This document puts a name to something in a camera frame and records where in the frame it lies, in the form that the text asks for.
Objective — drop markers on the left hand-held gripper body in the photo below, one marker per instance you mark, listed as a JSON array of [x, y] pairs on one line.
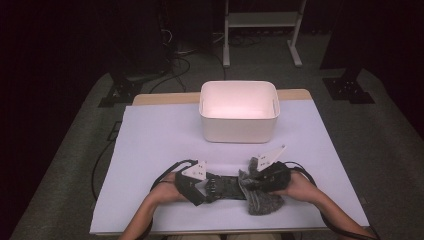
[[188, 186]]

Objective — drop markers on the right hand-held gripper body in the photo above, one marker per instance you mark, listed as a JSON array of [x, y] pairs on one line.
[[273, 178]]

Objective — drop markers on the grey cloth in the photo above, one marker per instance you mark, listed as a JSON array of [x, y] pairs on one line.
[[263, 203]]

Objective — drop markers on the person's left hand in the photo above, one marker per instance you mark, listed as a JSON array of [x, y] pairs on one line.
[[166, 191]]

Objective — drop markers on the person's right hand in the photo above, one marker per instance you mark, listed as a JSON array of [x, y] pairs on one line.
[[300, 188]]

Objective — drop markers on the white table cover sheet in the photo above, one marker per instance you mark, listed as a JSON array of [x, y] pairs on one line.
[[150, 150]]

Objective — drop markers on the white plastic storage bin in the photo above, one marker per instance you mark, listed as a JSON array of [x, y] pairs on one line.
[[238, 128]]

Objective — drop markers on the black stand base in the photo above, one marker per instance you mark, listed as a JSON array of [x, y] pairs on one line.
[[348, 88], [121, 91]]

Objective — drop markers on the white metal stand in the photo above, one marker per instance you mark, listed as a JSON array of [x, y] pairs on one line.
[[263, 19]]

